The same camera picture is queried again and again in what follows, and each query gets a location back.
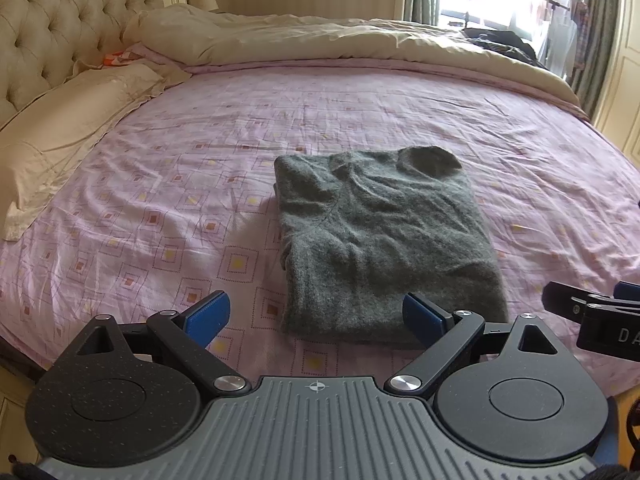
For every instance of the cream pillow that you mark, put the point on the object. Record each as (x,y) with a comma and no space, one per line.
(75,120)

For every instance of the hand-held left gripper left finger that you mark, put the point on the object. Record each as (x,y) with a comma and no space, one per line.
(207,317)

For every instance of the clothes drying rack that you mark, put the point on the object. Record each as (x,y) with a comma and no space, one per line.
(565,20)

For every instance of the dark clothes pile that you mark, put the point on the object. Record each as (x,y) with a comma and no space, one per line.
(505,45)

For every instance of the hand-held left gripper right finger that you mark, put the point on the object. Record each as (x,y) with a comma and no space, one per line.
(422,320)

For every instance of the cream tufted headboard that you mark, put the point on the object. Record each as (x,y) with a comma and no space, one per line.
(65,30)

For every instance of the grey knit sweater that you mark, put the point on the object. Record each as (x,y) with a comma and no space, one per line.
(380,240)

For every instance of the orange and white cloth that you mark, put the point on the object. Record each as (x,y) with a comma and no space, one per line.
(114,59)

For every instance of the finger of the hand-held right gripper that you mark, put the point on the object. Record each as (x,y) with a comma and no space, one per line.
(562,297)
(629,291)

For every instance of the cream duvet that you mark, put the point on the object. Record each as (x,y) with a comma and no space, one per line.
(325,40)

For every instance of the pink patterned bed sheet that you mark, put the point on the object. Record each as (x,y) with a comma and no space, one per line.
(175,170)

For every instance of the cream cabinet door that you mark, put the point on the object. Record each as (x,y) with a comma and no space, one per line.
(625,75)

